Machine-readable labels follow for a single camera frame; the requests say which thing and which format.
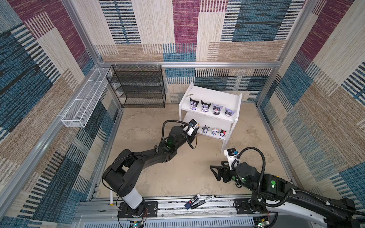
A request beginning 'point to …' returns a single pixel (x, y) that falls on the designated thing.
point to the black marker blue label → (188, 205)
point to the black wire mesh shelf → (138, 86)
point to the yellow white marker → (111, 197)
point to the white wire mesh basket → (77, 116)
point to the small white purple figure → (215, 131)
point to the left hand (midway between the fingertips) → (195, 123)
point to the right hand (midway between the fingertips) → (216, 168)
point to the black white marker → (196, 205)
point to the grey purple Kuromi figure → (205, 129)
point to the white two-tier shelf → (213, 112)
